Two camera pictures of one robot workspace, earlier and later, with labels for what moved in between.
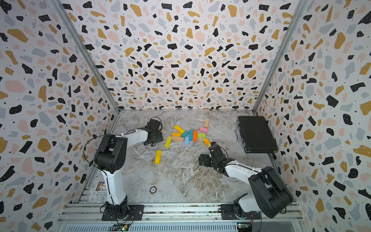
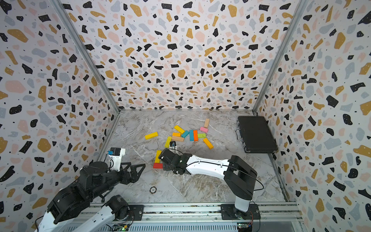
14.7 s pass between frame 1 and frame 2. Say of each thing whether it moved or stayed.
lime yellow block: stayed
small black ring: stayed
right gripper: moved
